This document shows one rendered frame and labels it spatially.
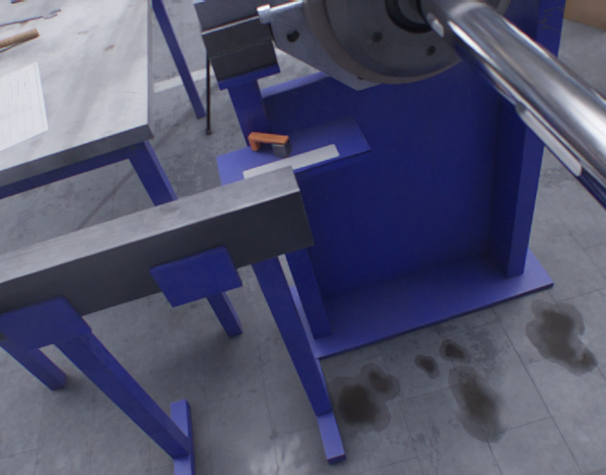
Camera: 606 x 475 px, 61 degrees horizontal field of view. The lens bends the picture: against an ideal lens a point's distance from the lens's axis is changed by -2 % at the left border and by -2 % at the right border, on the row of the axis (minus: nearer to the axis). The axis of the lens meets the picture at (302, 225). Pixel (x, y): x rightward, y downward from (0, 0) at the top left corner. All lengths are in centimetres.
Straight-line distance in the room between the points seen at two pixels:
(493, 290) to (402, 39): 104
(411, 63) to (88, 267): 65
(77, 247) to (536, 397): 123
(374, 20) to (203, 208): 41
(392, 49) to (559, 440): 109
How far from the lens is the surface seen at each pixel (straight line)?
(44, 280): 98
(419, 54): 94
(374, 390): 161
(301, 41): 104
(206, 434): 167
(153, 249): 92
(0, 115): 151
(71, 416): 192
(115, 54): 154
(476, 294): 175
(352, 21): 87
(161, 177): 130
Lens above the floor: 144
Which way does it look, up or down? 45 degrees down
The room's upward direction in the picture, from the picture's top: 16 degrees counter-clockwise
